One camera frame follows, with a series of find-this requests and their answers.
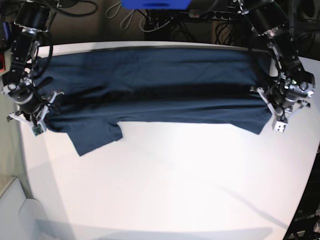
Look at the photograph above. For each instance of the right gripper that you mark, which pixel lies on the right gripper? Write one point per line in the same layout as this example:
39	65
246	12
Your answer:
33	111

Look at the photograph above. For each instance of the black power strip red switch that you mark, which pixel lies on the black power strip red switch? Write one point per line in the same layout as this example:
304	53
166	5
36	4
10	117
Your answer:
212	15

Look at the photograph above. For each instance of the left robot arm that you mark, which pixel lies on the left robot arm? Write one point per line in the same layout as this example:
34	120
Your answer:
293	85

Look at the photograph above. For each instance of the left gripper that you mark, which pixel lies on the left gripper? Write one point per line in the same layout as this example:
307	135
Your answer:
278	105

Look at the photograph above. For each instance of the grey bin at left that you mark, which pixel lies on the grey bin at left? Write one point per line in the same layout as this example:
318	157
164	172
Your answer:
20	216

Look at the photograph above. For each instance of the blue box at top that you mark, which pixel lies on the blue box at top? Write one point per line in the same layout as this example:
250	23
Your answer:
156	4

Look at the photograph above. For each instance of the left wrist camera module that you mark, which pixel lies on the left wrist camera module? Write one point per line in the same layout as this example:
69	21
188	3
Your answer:
279	126

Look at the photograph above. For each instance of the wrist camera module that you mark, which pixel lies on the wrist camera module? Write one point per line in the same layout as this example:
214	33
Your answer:
37	130
279	126

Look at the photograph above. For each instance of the dark blue t-shirt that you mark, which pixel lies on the dark blue t-shirt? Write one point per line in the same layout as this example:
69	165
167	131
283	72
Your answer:
175	85

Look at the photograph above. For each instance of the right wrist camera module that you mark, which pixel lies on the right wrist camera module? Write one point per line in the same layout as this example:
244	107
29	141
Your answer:
37	130

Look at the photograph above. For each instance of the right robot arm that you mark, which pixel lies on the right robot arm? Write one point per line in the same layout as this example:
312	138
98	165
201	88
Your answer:
20	78

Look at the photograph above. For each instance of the red object at left edge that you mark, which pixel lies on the red object at left edge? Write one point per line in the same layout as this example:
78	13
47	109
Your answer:
2	63

